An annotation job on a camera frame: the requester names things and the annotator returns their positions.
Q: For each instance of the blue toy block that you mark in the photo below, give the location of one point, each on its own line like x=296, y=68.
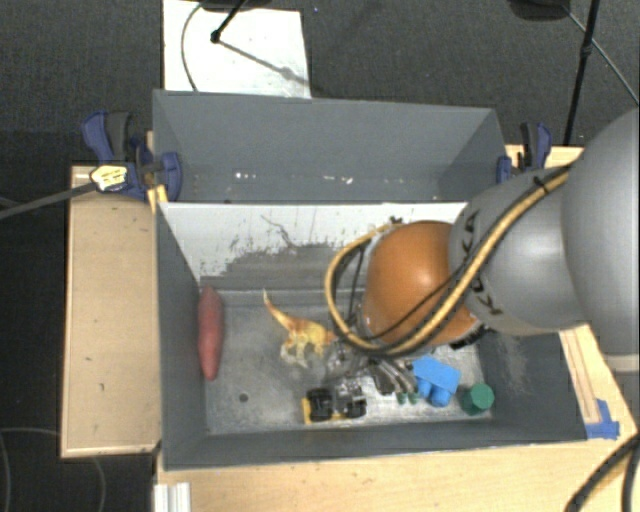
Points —
x=439, y=377

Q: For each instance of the yellow and black toy truck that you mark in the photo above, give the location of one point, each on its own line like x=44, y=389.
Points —
x=320, y=405

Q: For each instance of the yellow toy dinosaur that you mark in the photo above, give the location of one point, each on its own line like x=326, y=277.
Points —
x=305, y=336

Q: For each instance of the green hexagonal block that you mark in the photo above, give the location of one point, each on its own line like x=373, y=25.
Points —
x=477, y=398

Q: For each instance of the red-brown sweet potato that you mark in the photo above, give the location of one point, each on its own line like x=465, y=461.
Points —
x=210, y=330

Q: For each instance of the grey metal bin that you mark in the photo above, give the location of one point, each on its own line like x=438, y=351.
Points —
x=310, y=150

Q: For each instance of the pale wood board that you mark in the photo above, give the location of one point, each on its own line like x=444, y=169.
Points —
x=110, y=300

